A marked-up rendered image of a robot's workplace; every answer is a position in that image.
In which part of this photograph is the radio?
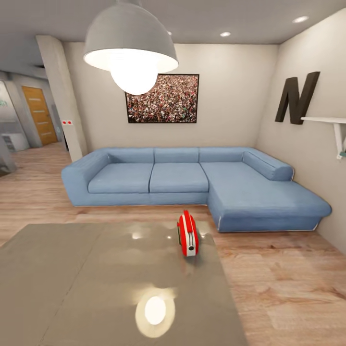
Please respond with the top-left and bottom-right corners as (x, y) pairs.
(176, 210), (198, 257)

